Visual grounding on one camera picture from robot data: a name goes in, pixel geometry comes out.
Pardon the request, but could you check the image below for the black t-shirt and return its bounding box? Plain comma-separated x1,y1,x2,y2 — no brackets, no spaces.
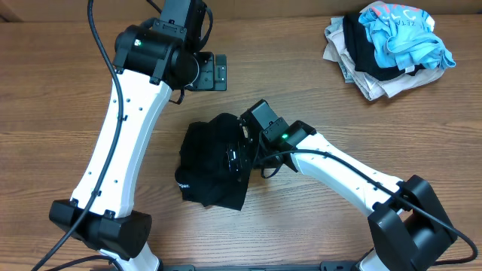
175,113,250,211

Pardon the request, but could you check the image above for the beige garment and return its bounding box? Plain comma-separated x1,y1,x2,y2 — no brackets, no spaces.
323,17,444,101

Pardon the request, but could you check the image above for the black garment in pile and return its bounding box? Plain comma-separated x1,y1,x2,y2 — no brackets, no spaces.
343,13,425,81

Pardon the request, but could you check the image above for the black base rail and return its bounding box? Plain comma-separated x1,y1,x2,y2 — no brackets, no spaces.
163,260,356,271

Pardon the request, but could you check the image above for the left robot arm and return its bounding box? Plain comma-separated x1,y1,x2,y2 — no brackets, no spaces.
49,23,227,270

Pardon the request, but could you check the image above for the light blue printed shirt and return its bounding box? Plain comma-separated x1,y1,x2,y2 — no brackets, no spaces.
358,4,456,70

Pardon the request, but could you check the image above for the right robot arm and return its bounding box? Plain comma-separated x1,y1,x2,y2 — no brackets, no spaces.
239,115,458,270

